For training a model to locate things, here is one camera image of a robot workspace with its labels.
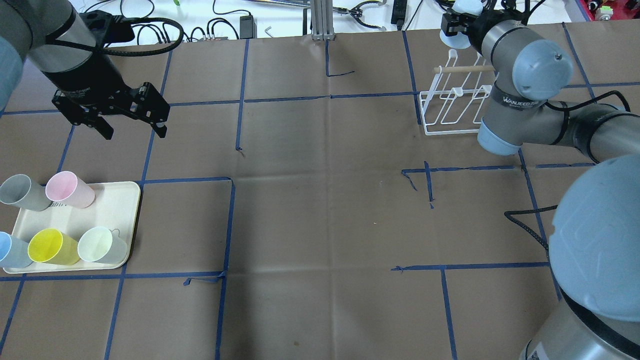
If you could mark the pink plastic cup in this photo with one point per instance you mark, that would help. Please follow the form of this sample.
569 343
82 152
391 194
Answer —
67 188

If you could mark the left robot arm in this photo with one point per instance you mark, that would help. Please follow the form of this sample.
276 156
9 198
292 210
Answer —
71 49

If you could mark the black power adapter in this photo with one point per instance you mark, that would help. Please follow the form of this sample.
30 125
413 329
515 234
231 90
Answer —
247 27

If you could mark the light blue plastic cup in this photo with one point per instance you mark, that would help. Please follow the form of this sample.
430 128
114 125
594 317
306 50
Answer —
461 41

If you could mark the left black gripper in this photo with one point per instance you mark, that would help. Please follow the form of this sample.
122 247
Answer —
86 72

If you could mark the aluminium frame post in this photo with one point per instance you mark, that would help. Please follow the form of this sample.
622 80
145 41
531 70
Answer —
322 24

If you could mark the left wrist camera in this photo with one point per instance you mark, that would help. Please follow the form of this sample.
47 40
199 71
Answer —
108 28

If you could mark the grey plastic cup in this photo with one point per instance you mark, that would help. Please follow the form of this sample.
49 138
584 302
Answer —
21 191

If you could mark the cream plastic tray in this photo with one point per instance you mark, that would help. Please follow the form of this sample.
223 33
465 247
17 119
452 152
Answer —
115 207

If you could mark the yellow plastic cup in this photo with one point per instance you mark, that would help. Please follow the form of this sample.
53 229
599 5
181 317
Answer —
52 246

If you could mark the white wire cup rack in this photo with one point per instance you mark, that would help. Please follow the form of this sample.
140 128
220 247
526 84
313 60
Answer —
460 89

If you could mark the pale green plastic cup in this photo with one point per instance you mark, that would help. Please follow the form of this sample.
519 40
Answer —
102 245

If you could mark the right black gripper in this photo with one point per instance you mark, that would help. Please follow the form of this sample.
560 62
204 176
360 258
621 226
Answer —
475 25

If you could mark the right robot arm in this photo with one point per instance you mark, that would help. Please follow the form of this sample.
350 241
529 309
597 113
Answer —
592 245

